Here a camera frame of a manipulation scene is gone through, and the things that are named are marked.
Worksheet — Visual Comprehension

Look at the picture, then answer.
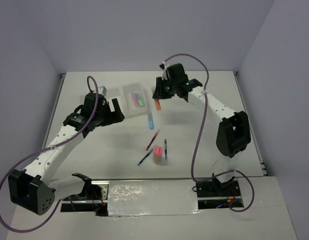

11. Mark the red pen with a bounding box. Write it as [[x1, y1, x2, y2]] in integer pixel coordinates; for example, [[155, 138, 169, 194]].
[[145, 128, 161, 151]]

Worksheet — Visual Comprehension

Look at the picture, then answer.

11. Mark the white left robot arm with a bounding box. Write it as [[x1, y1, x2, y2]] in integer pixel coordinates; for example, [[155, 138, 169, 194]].
[[8, 93, 125, 216]]

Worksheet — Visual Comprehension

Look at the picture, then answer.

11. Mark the pink-lidded small bottle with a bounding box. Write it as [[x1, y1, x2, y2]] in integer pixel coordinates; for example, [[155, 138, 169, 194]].
[[152, 146, 163, 164]]

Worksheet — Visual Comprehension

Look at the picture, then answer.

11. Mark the white three-compartment tray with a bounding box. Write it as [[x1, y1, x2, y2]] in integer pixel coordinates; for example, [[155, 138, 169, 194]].
[[78, 83, 149, 126]]

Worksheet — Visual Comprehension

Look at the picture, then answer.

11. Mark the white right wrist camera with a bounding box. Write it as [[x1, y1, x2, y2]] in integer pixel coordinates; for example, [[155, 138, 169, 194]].
[[159, 61, 170, 81]]

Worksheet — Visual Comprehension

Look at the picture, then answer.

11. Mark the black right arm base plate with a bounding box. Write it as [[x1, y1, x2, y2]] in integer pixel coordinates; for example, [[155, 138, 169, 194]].
[[194, 179, 241, 200]]

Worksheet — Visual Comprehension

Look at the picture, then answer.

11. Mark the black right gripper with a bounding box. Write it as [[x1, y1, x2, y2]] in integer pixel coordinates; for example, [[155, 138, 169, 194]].
[[153, 76, 177, 100]]

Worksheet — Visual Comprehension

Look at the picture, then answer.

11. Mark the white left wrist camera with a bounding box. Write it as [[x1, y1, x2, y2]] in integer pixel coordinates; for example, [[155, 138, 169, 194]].
[[98, 86, 107, 97]]

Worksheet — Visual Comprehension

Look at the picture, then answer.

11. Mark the silver foil cover panel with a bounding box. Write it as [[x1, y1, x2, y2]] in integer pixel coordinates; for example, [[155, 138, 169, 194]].
[[107, 180, 200, 217]]

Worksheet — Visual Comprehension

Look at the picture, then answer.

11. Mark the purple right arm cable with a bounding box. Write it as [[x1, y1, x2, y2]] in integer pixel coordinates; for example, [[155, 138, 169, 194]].
[[163, 53, 254, 213]]

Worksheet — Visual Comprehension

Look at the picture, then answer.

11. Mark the pink highlighter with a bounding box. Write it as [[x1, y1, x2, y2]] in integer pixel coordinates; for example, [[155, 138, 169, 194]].
[[131, 92, 139, 108]]

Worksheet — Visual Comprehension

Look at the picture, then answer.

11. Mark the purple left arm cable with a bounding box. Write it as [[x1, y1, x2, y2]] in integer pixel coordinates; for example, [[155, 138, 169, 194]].
[[0, 76, 99, 232]]

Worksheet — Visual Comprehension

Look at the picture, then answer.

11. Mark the light blue pen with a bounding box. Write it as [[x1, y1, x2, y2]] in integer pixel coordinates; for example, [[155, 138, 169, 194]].
[[137, 148, 154, 166]]

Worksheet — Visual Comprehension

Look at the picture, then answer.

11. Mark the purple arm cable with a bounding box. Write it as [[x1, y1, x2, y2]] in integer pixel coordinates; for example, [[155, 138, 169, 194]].
[[0, 76, 99, 232], [163, 53, 254, 213]]

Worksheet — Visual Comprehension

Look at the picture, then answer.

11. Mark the blue highlighter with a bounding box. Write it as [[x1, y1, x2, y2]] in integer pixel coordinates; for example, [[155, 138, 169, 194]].
[[147, 111, 155, 130]]

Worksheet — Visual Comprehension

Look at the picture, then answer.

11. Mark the green highlighter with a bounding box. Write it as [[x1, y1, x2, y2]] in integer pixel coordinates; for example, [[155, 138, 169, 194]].
[[136, 93, 145, 108]]

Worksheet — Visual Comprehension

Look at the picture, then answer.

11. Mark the dark blue pen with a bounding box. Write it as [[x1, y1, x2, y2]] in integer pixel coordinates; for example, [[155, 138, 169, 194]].
[[164, 138, 168, 160]]

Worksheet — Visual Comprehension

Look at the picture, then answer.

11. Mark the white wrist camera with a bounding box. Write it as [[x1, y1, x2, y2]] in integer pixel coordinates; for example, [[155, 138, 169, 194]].
[[159, 61, 170, 81], [98, 86, 107, 97]]

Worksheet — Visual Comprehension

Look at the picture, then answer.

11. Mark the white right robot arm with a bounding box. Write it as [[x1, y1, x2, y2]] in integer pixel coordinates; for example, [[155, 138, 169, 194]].
[[152, 62, 251, 196]]

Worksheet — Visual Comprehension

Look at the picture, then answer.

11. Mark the orange highlighter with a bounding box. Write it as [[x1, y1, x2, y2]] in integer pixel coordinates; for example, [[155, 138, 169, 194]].
[[151, 86, 161, 111]]

